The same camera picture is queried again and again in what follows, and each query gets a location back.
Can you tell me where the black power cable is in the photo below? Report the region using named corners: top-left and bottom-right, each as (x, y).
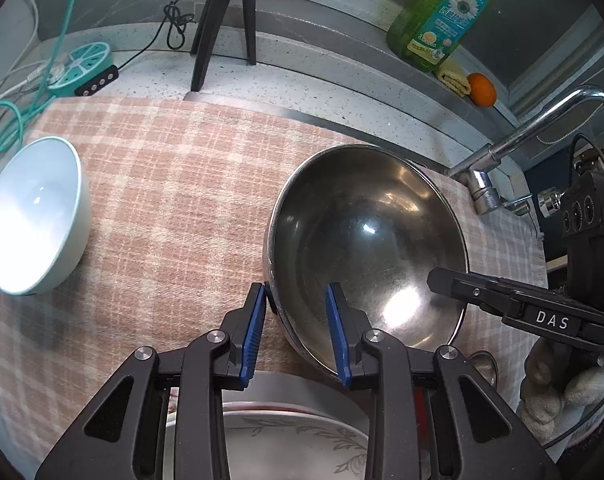
top-left (114, 0), bottom-right (198, 68)

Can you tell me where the teal round power strip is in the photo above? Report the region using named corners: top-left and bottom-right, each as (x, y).
top-left (47, 42), bottom-right (119, 97)

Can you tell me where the teal power cable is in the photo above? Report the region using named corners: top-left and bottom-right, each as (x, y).
top-left (0, 0), bottom-right (80, 186)

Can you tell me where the light blue bowl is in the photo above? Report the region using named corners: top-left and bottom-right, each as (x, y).
top-left (0, 136), bottom-right (92, 296)

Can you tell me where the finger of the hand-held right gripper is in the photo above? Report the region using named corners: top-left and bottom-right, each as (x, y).
top-left (426, 267), bottom-right (550, 321)

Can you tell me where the white patterned plate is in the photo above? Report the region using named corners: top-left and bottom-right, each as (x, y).
top-left (164, 370), bottom-right (373, 480)

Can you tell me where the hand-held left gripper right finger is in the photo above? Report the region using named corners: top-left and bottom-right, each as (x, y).
top-left (324, 282), bottom-right (565, 480)

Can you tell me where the white leaf print plate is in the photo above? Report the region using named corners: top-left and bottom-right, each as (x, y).
top-left (222, 410), bottom-right (373, 480)

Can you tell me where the chrome sink knob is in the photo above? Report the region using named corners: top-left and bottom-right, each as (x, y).
top-left (538, 187), bottom-right (563, 218)

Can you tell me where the white cable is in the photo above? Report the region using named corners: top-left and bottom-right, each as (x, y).
top-left (0, 0), bottom-right (58, 98)

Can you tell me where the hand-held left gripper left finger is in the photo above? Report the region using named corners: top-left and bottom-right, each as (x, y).
top-left (34, 282), bottom-right (268, 480)

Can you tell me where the orange fruit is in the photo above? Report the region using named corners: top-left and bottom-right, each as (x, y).
top-left (466, 72), bottom-right (498, 108)

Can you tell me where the stainless steel bowl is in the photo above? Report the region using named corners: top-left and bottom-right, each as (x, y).
top-left (262, 144), bottom-right (470, 378)

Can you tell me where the person's right hand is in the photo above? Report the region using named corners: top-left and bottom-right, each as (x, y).
top-left (519, 337), bottom-right (604, 443)

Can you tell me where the chrome kitchen faucet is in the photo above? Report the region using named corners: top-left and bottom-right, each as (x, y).
top-left (444, 86), bottom-right (604, 216)

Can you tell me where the green dish soap bottle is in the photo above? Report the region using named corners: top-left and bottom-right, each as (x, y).
top-left (386, 0), bottom-right (497, 73)

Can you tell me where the yellow dish cloth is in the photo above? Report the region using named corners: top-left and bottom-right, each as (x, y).
top-left (434, 57), bottom-right (473, 97)

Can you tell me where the small steel cup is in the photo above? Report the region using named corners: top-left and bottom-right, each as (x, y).
top-left (469, 351), bottom-right (500, 386)

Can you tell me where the black tripod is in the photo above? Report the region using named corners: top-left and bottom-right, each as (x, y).
top-left (189, 0), bottom-right (258, 92)

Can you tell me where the beige plaid cloth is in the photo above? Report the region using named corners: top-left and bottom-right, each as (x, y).
top-left (0, 94), bottom-right (550, 466)

